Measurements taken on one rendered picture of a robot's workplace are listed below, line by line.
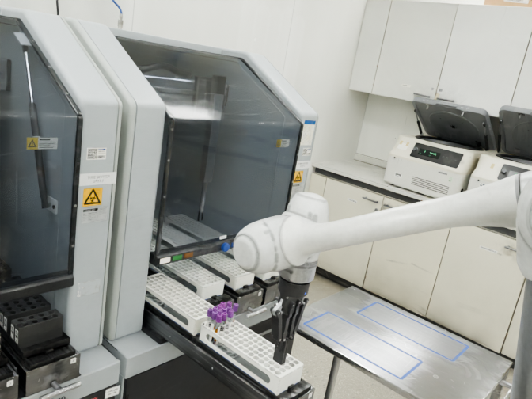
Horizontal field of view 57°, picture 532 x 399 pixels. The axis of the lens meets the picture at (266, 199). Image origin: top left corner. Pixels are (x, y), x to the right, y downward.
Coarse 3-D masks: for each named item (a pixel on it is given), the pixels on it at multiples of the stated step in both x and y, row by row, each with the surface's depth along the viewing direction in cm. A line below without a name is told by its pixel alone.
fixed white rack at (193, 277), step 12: (168, 264) 170; (180, 264) 172; (192, 264) 174; (168, 276) 170; (180, 276) 165; (192, 276) 164; (204, 276) 166; (216, 276) 167; (192, 288) 168; (204, 288) 158; (216, 288) 163
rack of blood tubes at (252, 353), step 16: (224, 336) 132; (240, 336) 134; (256, 336) 136; (224, 352) 131; (240, 352) 127; (256, 352) 128; (272, 352) 128; (240, 368) 127; (256, 368) 130; (272, 368) 122; (288, 368) 124; (272, 384) 120; (288, 384) 122
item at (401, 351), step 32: (352, 288) 187; (320, 320) 159; (352, 320) 163; (384, 320) 166; (416, 320) 171; (352, 352) 143; (384, 352) 146; (416, 352) 149; (448, 352) 153; (480, 352) 156; (384, 384) 134; (416, 384) 133; (448, 384) 136; (480, 384) 138
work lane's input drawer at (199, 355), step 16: (144, 304) 153; (144, 320) 152; (160, 320) 146; (176, 336) 142; (192, 336) 138; (192, 352) 137; (208, 352) 134; (208, 368) 133; (224, 368) 129; (224, 384) 130; (240, 384) 125; (256, 384) 123; (304, 384) 126
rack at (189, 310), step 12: (156, 276) 160; (156, 288) 152; (168, 288) 153; (180, 288) 155; (156, 300) 153; (168, 300) 146; (180, 300) 148; (192, 300) 149; (204, 300) 150; (168, 312) 150; (180, 312) 142; (192, 312) 142; (204, 312) 143; (180, 324) 142; (192, 324) 139
